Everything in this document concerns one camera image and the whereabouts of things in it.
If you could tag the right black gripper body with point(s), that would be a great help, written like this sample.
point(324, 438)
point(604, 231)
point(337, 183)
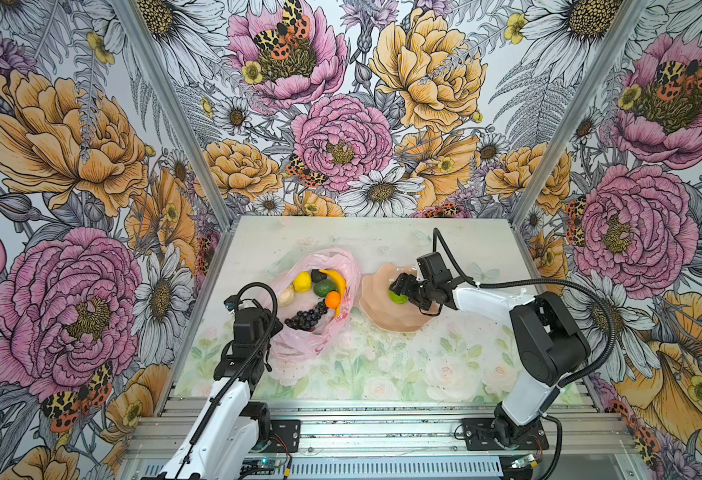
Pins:
point(424, 294)

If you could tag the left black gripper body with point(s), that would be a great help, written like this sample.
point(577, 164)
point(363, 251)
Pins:
point(268, 320)

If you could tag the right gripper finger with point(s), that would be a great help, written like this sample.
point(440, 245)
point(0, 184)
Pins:
point(400, 294)
point(404, 281)

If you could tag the bright green fake lime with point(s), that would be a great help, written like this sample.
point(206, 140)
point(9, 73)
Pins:
point(397, 297)

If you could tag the pink plastic bag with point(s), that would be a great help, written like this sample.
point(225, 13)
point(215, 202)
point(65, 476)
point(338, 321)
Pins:
point(315, 300)

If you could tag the yellow fake lemon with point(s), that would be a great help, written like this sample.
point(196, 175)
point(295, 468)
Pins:
point(303, 282)

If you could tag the orange fake tangerine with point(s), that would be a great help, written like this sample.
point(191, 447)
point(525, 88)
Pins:
point(333, 300)

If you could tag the dark green fake avocado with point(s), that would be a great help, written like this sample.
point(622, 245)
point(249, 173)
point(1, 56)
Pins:
point(324, 287)

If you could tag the dark purple fake fruit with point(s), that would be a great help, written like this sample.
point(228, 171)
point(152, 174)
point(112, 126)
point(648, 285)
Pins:
point(318, 275)

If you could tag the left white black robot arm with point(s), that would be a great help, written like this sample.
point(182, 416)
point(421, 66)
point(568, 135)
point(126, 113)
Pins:
point(231, 424)

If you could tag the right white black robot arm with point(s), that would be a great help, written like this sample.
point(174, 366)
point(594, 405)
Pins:
point(550, 344)

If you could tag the black fake grape bunch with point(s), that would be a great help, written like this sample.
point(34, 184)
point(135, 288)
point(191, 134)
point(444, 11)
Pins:
point(307, 320)

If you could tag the yellow fake banana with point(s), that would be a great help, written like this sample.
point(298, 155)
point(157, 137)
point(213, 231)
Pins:
point(341, 283)

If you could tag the left green circuit board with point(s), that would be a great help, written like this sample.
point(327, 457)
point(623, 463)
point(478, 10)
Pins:
point(264, 466)

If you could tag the green circuit board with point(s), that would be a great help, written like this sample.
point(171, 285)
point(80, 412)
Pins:
point(264, 466)
point(526, 461)

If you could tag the right green circuit board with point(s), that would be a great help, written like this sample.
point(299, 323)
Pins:
point(526, 461)

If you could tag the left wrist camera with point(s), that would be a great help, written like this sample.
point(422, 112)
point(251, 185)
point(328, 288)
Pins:
point(232, 303)

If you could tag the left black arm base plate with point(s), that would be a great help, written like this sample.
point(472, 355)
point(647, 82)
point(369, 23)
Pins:
point(284, 436)

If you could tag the aluminium mounting rail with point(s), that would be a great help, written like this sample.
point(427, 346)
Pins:
point(386, 428)

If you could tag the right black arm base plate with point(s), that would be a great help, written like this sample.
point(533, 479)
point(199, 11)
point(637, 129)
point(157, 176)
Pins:
point(489, 434)

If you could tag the white slotted cable duct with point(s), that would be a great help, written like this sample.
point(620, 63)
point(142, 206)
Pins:
point(382, 467)

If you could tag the right aluminium corner post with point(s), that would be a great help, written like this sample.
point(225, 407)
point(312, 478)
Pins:
point(627, 18)

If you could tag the aluminium corner post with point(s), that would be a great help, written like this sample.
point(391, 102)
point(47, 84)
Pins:
point(627, 18)
point(152, 64)

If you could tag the left aluminium corner post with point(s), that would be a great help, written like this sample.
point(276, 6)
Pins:
point(152, 64)

